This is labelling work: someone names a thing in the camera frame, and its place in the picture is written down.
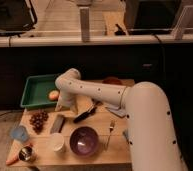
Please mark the grey vertical post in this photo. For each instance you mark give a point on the grey vertical post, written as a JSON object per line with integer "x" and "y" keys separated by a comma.
{"x": 84, "y": 22}

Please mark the purple bowl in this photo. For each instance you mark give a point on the purple bowl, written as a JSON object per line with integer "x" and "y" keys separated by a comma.
{"x": 84, "y": 141}

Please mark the blue sponge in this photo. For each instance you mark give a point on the blue sponge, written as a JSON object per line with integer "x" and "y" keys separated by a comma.
{"x": 125, "y": 134}

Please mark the orange carrot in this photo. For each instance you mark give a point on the orange carrot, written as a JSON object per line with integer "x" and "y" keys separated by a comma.
{"x": 15, "y": 158}

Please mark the grey folded cloth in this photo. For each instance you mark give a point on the grey folded cloth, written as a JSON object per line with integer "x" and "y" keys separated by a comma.
{"x": 116, "y": 110}

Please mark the purple grapes bunch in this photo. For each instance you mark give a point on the purple grapes bunch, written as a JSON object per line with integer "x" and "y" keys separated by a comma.
{"x": 37, "y": 121}

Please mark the metal cup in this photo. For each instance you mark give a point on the metal cup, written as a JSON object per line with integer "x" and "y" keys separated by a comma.
{"x": 27, "y": 154}

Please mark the red bowl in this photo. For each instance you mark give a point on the red bowl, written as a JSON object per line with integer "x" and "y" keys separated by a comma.
{"x": 112, "y": 80}

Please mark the white paper cup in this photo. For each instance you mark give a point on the white paper cup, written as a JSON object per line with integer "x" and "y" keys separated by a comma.
{"x": 57, "y": 142}

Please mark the orange peach fruit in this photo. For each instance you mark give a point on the orange peach fruit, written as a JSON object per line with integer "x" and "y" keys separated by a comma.
{"x": 53, "y": 95}

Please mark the green plastic tray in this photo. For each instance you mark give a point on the green plastic tray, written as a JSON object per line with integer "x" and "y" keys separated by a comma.
{"x": 36, "y": 91}

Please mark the black monitor right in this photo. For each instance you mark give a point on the black monitor right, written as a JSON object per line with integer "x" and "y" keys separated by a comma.
{"x": 150, "y": 16}

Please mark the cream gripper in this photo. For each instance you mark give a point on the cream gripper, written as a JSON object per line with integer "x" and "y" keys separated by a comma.
{"x": 72, "y": 106}

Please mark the grey eraser block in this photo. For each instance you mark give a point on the grey eraser block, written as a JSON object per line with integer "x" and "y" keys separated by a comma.
{"x": 58, "y": 124}

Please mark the silver fork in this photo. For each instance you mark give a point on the silver fork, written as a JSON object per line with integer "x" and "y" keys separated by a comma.
{"x": 111, "y": 128}

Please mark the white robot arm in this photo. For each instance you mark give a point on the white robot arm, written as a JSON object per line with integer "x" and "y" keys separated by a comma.
{"x": 152, "y": 138}

